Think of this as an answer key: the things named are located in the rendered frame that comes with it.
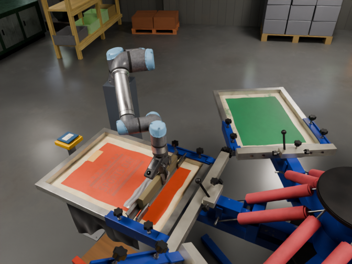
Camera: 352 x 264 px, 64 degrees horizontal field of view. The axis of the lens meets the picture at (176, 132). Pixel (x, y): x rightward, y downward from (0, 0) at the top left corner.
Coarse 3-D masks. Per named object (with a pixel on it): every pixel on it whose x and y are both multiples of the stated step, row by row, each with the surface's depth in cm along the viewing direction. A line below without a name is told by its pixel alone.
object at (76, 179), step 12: (84, 168) 166; (96, 168) 166; (72, 180) 158; (84, 180) 158; (132, 180) 157; (84, 192) 151; (96, 192) 151; (120, 192) 150; (132, 192) 150; (168, 192) 150; (120, 204) 144; (156, 204) 143; (168, 204) 143; (144, 216) 137; (156, 216) 137
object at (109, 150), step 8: (112, 144) 184; (104, 152) 177; (112, 152) 177; (120, 152) 177; (128, 152) 177; (136, 152) 176; (88, 160) 172; (96, 160) 171; (104, 160) 171; (144, 160) 170; (144, 168) 165; (184, 168) 164; (136, 176) 160; (144, 176) 160; (176, 176) 159; (184, 176) 159; (168, 184) 154; (176, 184) 154; (176, 192) 149
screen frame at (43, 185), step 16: (144, 144) 178; (64, 160) 167; (192, 160) 165; (48, 176) 156; (48, 192) 149; (64, 192) 147; (192, 192) 144; (80, 208) 142; (96, 208) 138; (176, 208) 136; (176, 224) 132
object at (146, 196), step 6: (174, 156) 157; (174, 162) 156; (168, 168) 150; (156, 180) 142; (150, 186) 139; (156, 186) 142; (144, 192) 136; (150, 192) 138; (156, 192) 144; (138, 198) 133; (144, 198) 133; (150, 198) 139; (138, 204) 136; (144, 204) 135
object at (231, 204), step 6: (222, 198) 134; (228, 198) 134; (216, 204) 132; (222, 204) 131; (228, 204) 131; (234, 204) 131; (240, 204) 131; (228, 210) 130; (234, 210) 129; (240, 210) 129; (234, 216) 131
